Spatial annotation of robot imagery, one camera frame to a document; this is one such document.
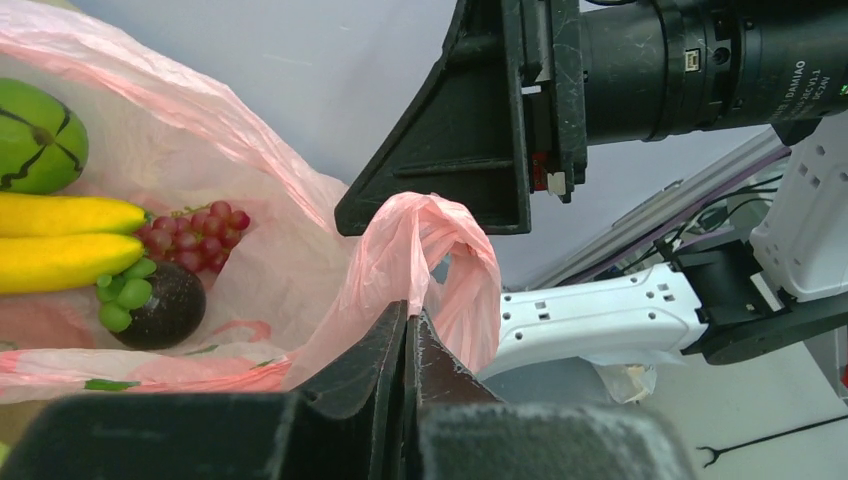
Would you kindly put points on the pink plastic bag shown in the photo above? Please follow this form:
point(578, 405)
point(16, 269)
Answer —
point(293, 296)

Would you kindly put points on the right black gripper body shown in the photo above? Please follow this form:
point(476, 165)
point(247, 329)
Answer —
point(647, 70)

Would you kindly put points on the red fake grape bunch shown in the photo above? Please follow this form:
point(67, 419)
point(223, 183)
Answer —
point(200, 239)

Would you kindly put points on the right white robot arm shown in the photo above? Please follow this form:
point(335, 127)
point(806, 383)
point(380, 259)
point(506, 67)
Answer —
point(730, 298)

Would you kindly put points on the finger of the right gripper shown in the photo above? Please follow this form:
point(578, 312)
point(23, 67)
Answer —
point(461, 137)

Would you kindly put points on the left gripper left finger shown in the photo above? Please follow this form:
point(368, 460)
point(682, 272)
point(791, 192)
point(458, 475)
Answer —
point(342, 423)

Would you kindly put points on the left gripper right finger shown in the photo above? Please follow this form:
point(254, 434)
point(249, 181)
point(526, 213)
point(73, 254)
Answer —
point(456, 428)

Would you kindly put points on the yellow fake banana bunch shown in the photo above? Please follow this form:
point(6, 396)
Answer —
point(56, 243)

